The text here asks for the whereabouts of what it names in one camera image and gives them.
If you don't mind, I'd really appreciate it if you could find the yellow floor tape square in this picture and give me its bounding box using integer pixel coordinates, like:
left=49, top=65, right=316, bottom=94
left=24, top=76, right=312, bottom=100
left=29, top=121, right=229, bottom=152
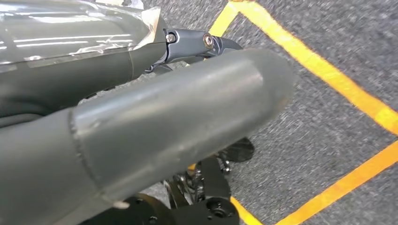
left=186, top=0, right=398, bottom=225

